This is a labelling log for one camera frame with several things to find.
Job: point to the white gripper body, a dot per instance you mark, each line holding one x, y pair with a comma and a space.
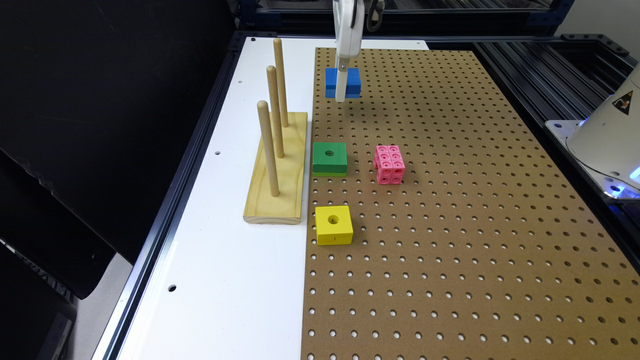
349, 16

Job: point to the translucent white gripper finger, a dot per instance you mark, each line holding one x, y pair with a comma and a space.
342, 64

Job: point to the blue block with hole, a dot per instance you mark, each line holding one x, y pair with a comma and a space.
353, 86

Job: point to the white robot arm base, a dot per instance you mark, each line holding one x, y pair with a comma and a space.
606, 144

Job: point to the green block with hole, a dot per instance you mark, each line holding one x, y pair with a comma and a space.
329, 159

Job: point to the pink interlocking cube block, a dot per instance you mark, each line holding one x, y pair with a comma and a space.
389, 162

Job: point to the yellow block with hole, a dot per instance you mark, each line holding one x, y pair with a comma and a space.
333, 225

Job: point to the middle wooden peg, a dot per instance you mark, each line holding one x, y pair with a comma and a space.
275, 111

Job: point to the wooden peg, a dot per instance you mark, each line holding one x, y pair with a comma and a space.
268, 147
279, 60
275, 111

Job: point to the rear wooden peg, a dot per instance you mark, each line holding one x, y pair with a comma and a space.
279, 60

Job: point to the front wooden peg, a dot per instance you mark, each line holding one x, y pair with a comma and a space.
268, 147

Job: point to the wooden peg stand base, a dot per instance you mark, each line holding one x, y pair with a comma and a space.
263, 208

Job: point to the brown pegboard sheet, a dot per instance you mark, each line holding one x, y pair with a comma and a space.
484, 251

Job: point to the black aluminium table frame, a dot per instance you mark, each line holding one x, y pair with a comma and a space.
208, 285

